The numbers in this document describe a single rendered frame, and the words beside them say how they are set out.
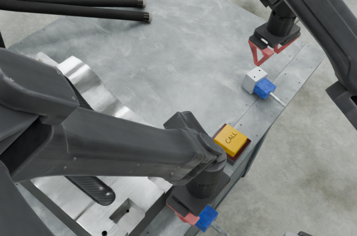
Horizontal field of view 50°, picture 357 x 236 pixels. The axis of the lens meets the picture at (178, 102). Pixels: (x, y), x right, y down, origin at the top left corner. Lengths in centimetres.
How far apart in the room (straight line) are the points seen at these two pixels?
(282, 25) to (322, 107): 141
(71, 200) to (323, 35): 54
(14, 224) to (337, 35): 38
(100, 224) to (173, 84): 46
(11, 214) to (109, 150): 16
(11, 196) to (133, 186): 57
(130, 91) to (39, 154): 75
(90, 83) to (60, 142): 60
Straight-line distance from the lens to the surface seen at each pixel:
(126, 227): 78
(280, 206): 186
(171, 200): 74
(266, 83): 107
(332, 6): 46
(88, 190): 79
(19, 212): 22
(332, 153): 212
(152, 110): 100
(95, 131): 35
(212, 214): 83
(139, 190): 78
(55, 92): 27
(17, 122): 25
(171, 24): 124
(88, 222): 76
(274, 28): 92
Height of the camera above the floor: 159
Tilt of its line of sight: 51 degrees down
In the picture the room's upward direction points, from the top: 10 degrees clockwise
